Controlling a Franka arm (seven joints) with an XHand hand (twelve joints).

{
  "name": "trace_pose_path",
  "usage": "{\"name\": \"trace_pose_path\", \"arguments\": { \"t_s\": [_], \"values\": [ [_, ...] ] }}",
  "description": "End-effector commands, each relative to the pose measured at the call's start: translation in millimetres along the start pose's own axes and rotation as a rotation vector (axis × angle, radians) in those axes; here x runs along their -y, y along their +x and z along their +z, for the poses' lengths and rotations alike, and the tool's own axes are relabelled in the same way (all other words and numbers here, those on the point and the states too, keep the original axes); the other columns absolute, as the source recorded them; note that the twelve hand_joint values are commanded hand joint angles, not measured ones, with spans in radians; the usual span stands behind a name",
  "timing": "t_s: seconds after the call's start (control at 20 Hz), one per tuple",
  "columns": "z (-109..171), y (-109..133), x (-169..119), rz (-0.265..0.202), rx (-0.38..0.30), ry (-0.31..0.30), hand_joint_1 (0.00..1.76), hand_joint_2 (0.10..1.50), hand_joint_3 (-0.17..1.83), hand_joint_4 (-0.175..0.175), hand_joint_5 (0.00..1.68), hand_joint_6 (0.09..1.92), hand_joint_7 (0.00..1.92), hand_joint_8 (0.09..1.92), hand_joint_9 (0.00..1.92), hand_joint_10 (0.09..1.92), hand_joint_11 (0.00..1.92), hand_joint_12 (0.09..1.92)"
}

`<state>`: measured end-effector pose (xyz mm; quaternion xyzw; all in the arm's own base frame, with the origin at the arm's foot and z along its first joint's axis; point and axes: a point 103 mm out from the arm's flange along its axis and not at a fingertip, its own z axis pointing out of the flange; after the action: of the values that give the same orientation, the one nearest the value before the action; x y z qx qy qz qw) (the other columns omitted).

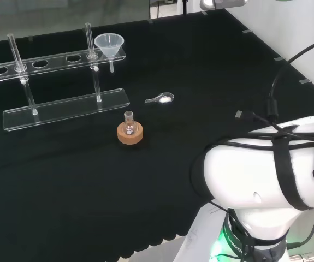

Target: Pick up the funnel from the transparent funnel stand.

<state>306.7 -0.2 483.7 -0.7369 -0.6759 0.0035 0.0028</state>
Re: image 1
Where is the clear plastic funnel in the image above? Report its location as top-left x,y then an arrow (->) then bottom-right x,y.
93,33 -> 125,73

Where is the clear glass weighing funnel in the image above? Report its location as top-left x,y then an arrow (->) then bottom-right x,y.
144,92 -> 175,105

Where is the clear acrylic funnel stand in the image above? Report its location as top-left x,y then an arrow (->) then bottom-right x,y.
0,22 -> 131,133

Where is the small glass round-bottom flask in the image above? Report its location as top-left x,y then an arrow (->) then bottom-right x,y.
122,110 -> 138,136

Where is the black bench cloth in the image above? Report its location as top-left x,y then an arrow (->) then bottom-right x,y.
0,8 -> 314,260

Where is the white device housing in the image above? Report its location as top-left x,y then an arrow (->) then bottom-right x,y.
199,0 -> 249,9

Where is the brown cork ring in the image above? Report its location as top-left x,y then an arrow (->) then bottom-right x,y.
117,122 -> 144,145

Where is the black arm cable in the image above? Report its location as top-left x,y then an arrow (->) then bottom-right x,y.
234,27 -> 314,142

